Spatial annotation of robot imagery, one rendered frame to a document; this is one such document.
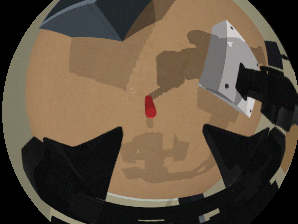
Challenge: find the red peg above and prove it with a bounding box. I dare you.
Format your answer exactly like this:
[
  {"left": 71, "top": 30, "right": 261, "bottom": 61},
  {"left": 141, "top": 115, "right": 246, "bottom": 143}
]
[{"left": 145, "top": 95, "right": 157, "bottom": 117}]

